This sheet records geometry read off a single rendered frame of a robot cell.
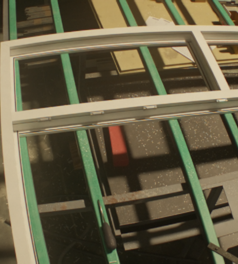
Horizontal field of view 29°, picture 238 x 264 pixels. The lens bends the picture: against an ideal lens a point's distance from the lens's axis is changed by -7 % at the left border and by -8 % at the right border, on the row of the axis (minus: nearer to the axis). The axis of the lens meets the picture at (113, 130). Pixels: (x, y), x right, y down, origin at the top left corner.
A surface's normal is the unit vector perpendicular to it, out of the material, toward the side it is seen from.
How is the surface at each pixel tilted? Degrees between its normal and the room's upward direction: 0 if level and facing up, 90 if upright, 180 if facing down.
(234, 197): 0
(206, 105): 90
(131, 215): 0
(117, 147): 0
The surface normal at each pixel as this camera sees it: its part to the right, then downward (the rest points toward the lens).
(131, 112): 0.19, 0.76
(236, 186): 0.06, -0.63
